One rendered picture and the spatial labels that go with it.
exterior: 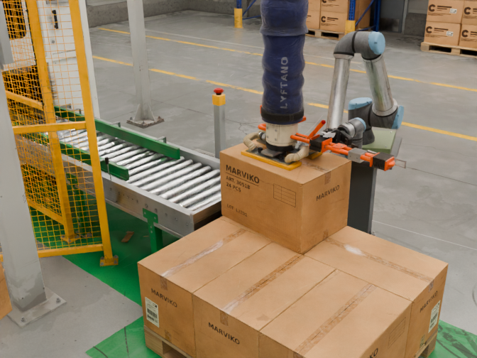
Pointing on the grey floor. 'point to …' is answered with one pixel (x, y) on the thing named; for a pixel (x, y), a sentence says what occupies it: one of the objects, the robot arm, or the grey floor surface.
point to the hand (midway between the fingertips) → (325, 144)
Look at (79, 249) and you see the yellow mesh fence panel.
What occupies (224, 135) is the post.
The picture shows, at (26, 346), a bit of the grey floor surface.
